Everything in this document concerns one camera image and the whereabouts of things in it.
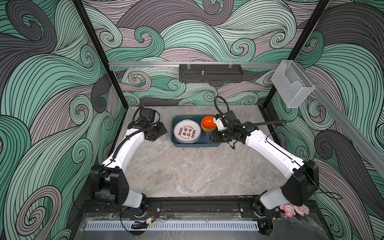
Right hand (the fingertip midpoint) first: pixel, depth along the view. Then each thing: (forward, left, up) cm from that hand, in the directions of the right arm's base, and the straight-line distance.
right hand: (212, 137), depth 80 cm
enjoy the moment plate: (+15, +15, -15) cm, 26 cm away
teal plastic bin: (+7, +5, -18) cm, 20 cm away
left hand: (+5, +27, 0) cm, 28 cm away
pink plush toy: (-32, -36, -15) cm, 50 cm away
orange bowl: (+18, 0, -11) cm, 21 cm away
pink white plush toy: (-32, -43, -15) cm, 55 cm away
